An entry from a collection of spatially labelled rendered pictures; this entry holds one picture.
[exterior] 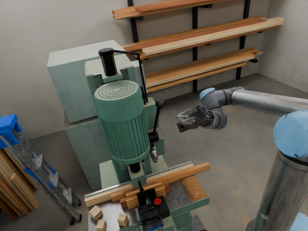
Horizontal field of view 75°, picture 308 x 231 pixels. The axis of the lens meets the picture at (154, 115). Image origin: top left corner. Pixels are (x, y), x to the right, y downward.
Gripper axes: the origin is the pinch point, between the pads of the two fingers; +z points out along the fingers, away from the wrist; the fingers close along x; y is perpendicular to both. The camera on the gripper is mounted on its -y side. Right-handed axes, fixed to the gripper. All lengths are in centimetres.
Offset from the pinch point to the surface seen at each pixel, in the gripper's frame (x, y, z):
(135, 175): 13.3, -32.5, 1.8
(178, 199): 29.4, -28.3, -18.3
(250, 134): -12, -37, -217
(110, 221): 29, -51, 8
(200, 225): 47, -38, -41
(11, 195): -19, -188, 16
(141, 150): 7.0, -16.1, 9.3
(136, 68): -34.2, -10.6, 1.4
